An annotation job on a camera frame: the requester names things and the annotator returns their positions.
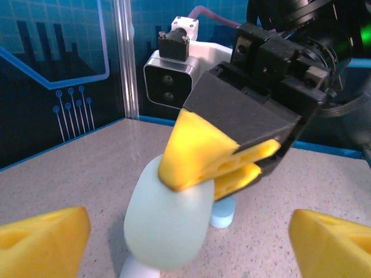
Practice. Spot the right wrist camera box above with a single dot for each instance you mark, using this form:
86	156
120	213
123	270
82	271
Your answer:
168	84

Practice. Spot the light blue earbud charging case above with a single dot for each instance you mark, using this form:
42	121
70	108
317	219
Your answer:
162	226

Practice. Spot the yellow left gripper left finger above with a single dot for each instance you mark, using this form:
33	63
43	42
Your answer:
37	252

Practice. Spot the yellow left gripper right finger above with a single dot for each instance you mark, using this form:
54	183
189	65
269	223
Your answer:
336	255

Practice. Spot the light blue round disc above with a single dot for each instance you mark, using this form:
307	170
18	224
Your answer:
223	217

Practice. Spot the aluminium frame post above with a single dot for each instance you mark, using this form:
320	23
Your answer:
126	58

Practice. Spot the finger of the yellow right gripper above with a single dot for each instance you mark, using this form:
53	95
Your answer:
232	116
237	182

